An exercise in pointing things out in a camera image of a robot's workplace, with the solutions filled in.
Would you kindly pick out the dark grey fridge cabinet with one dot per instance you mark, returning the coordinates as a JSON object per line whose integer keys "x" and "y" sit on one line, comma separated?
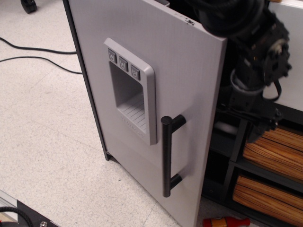
{"x": 225, "y": 161}

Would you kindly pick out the black cylindrical door handle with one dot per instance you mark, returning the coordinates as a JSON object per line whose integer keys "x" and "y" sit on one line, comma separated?
{"x": 169, "y": 126}

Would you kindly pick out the grey water dispenser panel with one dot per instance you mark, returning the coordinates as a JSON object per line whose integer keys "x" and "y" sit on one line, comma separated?
{"x": 133, "y": 82}

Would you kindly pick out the black caster wheel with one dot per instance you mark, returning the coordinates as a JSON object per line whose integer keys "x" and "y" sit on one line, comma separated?
{"x": 29, "y": 6}

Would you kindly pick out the upper woven wooden basket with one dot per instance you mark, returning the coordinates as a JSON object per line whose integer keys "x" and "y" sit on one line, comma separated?
{"x": 279, "y": 151}

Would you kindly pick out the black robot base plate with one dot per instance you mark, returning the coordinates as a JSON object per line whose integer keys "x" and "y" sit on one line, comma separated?
{"x": 36, "y": 218}

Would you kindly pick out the lower woven wooden basket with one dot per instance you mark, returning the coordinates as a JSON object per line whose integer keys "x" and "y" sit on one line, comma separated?
{"x": 269, "y": 200}

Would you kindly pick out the grey toy fridge door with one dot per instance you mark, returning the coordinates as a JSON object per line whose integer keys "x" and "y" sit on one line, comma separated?
{"x": 187, "y": 62}

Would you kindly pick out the woven wooden basket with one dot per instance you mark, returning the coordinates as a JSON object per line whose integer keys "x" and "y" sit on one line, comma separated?
{"x": 269, "y": 200}
{"x": 279, "y": 151}

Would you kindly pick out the white toy item on shelf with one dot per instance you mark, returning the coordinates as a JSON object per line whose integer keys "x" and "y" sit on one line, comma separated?
{"x": 227, "y": 128}

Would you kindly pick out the red toy ketchup bottle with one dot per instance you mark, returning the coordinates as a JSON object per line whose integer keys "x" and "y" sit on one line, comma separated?
{"x": 226, "y": 222}

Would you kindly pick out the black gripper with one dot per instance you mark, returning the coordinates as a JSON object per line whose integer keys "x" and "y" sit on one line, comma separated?
{"x": 261, "y": 114}

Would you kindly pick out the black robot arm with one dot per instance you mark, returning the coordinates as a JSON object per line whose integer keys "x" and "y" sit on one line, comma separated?
{"x": 260, "y": 43}

